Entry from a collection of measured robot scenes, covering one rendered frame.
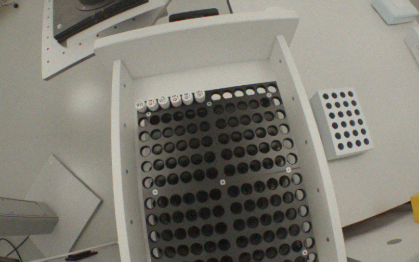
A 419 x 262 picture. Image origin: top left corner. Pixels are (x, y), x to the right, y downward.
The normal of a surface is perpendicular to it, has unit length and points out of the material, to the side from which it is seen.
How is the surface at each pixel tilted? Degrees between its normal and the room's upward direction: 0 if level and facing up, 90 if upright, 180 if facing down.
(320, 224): 90
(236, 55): 90
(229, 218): 0
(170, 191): 0
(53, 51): 0
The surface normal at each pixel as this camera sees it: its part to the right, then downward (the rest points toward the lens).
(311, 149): -0.99, 0.16
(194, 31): 0.15, 0.93
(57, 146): -0.04, -0.33
